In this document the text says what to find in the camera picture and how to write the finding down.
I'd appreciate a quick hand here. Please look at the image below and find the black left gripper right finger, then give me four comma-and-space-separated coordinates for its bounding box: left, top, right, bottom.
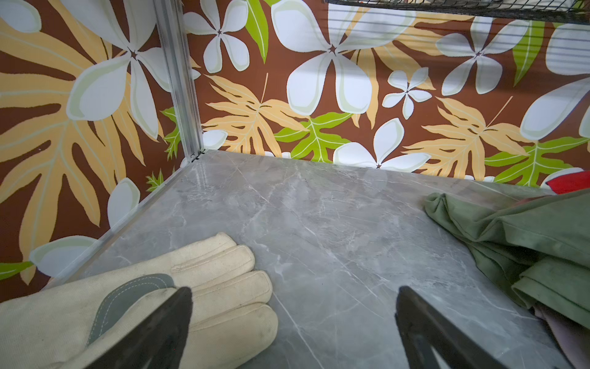
395, 286, 506, 369

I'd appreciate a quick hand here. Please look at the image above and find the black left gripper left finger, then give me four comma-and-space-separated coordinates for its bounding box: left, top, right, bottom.
87, 287, 193, 368

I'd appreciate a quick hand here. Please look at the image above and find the olive green cloth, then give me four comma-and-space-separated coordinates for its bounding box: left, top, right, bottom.
424, 190, 589, 327

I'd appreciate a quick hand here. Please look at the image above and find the pink cloth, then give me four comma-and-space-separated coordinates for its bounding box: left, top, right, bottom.
534, 304, 589, 368

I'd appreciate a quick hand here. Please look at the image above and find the red cloth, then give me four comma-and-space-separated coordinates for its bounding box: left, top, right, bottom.
547, 171, 590, 195

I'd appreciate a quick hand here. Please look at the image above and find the cream leather work glove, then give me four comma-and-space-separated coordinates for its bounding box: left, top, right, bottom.
1, 232, 278, 368

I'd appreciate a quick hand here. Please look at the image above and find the aluminium frame post left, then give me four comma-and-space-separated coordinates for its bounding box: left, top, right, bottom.
154, 0, 204, 162

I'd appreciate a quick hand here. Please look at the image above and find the black wire basket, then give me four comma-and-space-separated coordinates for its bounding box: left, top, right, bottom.
334, 0, 589, 26

